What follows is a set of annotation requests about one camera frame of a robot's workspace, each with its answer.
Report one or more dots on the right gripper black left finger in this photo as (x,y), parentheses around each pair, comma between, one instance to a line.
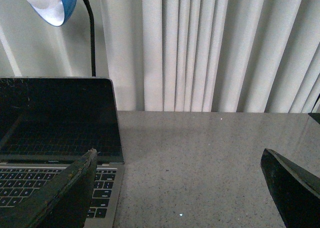
(63,202)

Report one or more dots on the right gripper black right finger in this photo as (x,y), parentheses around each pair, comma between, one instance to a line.
(294,190)

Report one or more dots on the silver laptop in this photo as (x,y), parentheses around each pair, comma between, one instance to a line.
(47,123)

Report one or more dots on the dark object at table edge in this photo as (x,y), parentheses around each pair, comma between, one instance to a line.
(315,116)

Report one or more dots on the white curtain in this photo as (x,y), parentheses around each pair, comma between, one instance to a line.
(250,56)

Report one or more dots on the blue desk lamp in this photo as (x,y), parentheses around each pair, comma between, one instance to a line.
(58,12)

